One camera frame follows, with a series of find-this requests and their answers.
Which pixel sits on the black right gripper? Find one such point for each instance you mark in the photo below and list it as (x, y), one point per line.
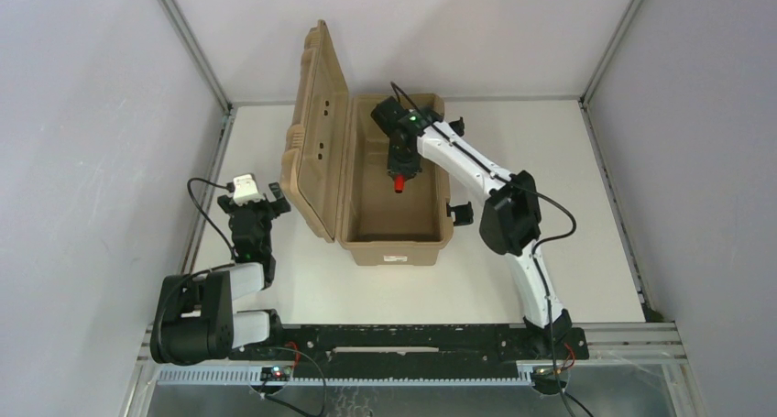
(402, 172)

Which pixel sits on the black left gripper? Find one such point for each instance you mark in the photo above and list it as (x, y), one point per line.
(251, 207)

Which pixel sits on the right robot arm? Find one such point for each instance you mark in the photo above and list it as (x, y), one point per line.
(511, 212)

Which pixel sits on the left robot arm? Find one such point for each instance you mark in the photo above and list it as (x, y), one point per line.
(196, 318)

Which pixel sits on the tan plastic storage bin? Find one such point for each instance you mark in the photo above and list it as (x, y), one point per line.
(334, 170)

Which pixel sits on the left electronics board with leds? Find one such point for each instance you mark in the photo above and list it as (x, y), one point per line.
(275, 374)

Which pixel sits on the right electronics board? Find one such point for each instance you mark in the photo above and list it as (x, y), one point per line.
(547, 381)

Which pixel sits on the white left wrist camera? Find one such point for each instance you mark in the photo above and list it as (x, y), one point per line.
(244, 189)

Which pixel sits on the aluminium frame left rail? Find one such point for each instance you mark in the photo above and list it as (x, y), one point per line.
(212, 112)

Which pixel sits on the aluminium frame rail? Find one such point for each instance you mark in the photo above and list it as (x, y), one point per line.
(212, 112)
(613, 44)

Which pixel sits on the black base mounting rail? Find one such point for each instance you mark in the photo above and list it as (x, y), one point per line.
(414, 349)

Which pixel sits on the grey slotted cable duct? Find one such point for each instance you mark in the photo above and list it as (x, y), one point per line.
(256, 375)

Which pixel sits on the aluminium frame right rail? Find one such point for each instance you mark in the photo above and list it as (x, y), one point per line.
(613, 44)

